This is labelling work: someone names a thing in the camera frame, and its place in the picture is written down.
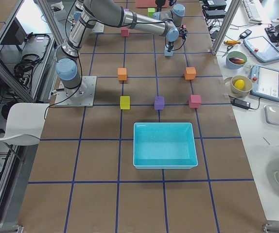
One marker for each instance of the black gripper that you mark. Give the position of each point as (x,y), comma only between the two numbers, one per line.
(169,44)

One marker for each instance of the light blue foam block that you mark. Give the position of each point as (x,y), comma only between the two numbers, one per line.
(168,52)

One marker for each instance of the orange block near arm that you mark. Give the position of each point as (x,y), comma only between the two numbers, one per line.
(122,74)

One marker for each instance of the orange block far side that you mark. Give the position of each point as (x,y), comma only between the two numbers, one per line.
(190,73)

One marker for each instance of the green foam block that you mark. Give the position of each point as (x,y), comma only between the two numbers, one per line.
(150,12)

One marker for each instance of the pink block base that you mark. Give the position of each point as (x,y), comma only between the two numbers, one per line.
(124,32)

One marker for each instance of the pink plastic tray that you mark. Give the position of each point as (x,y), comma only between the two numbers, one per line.
(145,3)

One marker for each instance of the purple foam block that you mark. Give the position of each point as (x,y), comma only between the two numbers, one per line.
(159,103)

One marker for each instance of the scissors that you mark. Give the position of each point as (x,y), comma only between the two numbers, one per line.
(229,47)

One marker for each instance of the pink block near tray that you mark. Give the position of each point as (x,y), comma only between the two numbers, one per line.
(195,101)

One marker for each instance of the green bowl with fruit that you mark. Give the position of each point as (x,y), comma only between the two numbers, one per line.
(235,60)

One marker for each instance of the yellow foam block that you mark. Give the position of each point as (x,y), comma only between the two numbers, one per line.
(124,102)

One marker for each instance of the yellow lemon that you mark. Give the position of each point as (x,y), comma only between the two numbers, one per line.
(239,84)

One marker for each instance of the beige bowl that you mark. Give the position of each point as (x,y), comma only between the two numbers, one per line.
(247,88)

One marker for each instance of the black power adapter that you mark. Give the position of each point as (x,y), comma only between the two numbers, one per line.
(241,104)

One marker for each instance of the teach pendant far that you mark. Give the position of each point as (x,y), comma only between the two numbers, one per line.
(262,49)

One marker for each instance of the teach pendant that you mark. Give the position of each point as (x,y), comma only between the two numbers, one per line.
(265,82)
(262,49)

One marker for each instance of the white keyboard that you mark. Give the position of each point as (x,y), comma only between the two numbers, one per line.
(251,11)

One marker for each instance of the cyan plastic tray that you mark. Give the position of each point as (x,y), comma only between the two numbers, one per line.
(167,145)

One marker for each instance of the teach pendant near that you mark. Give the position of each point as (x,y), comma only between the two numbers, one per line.
(265,82)

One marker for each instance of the white chair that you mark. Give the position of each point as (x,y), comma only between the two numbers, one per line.
(25,124)

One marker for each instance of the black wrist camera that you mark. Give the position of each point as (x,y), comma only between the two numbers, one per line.
(183,32)

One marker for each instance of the yellow handled tool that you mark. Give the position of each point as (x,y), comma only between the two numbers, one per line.
(232,42)

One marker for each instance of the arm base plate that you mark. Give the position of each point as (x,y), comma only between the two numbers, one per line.
(98,28)
(83,97)

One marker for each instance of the aluminium frame post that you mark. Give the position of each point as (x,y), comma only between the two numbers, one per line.
(232,9)

